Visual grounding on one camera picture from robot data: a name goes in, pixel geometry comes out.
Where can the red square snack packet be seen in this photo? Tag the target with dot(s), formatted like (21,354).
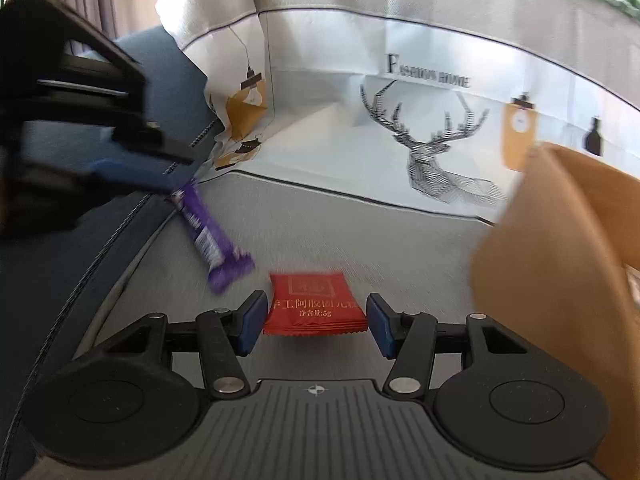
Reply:
(313,304)

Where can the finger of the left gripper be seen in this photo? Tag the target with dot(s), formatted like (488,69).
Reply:
(130,178)

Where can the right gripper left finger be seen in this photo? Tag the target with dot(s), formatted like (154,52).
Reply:
(223,336)

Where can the grey deer print cover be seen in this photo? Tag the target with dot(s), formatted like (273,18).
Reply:
(431,104)

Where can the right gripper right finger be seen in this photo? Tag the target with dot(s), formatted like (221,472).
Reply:
(409,341)

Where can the purple chocolate bar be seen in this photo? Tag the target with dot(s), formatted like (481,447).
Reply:
(225,262)

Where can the brown cardboard box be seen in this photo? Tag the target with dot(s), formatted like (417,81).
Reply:
(554,270)

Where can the blue sofa armrest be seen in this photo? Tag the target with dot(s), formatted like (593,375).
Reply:
(71,271)

